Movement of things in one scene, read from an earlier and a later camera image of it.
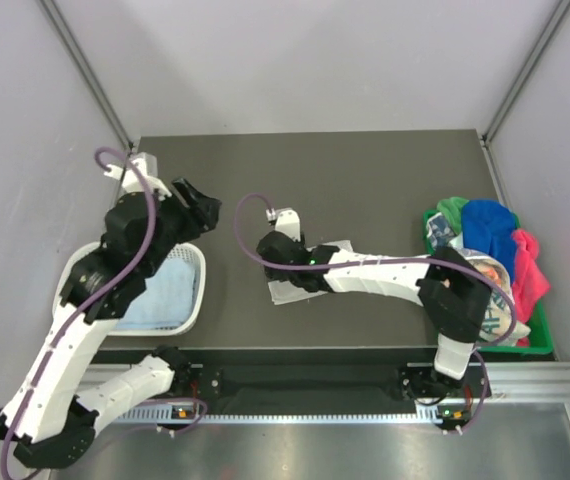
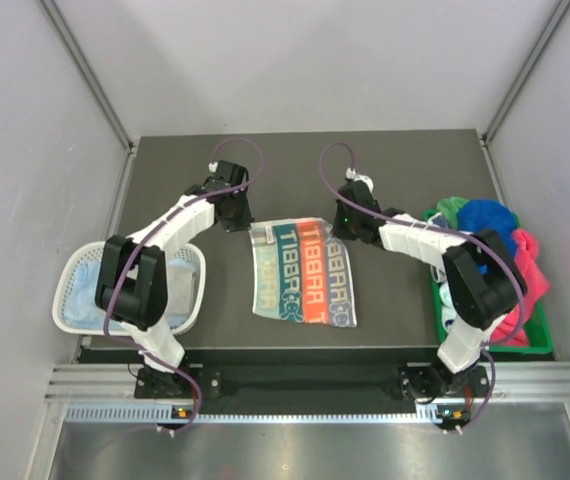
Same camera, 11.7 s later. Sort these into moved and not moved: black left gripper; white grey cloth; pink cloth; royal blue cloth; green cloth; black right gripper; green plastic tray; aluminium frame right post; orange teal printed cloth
Moved: orange teal printed cloth; white grey cloth; black left gripper; black right gripper
Not moved: green cloth; aluminium frame right post; green plastic tray; royal blue cloth; pink cloth
